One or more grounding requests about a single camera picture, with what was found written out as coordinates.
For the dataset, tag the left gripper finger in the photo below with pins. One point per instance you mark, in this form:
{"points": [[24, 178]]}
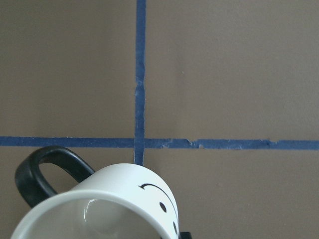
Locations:
{"points": [[185, 235]]}

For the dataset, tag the white smiley face mug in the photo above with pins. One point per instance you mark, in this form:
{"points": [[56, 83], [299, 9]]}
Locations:
{"points": [[120, 201]]}

